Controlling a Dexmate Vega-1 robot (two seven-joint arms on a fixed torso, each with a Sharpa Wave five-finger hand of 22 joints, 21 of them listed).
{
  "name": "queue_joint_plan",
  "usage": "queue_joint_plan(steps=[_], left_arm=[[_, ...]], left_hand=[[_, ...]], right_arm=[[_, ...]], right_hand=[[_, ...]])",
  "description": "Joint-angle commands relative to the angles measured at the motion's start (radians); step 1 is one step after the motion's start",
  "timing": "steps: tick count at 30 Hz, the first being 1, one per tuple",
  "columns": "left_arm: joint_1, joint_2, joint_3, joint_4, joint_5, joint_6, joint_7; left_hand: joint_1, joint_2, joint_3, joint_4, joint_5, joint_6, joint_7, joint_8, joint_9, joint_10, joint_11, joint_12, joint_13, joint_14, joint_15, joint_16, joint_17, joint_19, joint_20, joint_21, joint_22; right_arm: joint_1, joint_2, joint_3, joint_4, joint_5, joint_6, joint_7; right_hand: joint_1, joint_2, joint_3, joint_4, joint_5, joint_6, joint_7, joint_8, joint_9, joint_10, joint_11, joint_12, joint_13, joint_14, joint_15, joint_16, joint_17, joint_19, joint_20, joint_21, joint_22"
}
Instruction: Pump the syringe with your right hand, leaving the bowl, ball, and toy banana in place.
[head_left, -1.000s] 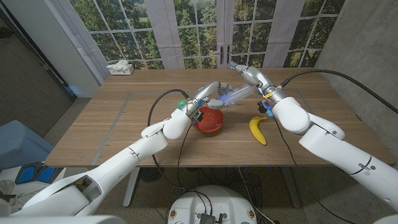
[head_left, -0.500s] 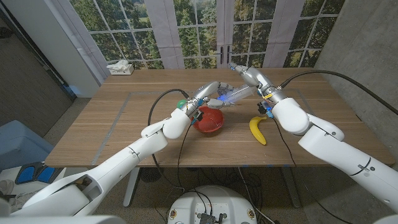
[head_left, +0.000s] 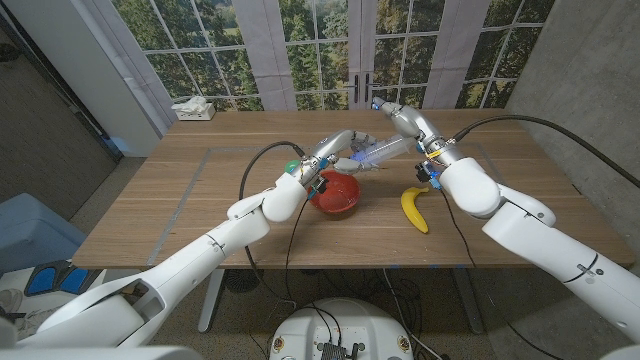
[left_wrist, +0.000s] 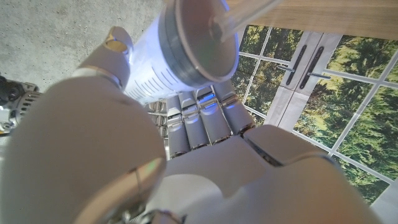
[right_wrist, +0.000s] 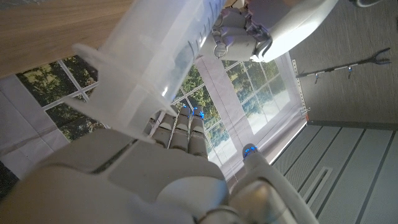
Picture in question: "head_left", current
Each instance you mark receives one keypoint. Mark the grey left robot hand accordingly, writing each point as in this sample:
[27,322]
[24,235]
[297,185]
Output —
[330,145]

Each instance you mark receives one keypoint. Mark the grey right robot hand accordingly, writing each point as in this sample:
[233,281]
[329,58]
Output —
[412,122]

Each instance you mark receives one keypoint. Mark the large clear plastic syringe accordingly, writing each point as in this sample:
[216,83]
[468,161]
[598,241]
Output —
[385,149]

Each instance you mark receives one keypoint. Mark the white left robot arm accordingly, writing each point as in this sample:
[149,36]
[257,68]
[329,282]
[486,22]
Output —
[200,255]

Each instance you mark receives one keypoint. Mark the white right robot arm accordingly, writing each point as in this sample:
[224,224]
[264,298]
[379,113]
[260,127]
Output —
[540,235]

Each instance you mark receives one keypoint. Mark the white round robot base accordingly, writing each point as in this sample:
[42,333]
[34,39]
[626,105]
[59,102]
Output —
[345,325]

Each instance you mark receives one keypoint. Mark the green ball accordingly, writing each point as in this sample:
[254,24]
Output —
[290,165]

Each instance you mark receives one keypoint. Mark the red bowl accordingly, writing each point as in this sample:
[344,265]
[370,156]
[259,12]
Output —
[342,195]

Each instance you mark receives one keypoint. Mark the yellow toy banana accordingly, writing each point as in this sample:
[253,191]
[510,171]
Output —
[412,207]

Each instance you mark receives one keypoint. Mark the white tissue box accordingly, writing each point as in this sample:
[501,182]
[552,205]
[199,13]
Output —
[196,112]

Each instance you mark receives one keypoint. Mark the round black floor fan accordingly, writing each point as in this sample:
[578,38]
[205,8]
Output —
[243,281]

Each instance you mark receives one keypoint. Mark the dark table leg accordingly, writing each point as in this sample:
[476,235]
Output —
[469,300]

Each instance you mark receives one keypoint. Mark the white table leg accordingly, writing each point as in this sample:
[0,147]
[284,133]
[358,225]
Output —
[211,300]

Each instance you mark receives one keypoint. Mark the blue foot pedal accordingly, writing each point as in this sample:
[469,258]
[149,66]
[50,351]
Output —
[57,280]

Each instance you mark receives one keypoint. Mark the blue-grey seat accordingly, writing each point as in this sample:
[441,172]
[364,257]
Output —
[35,230]

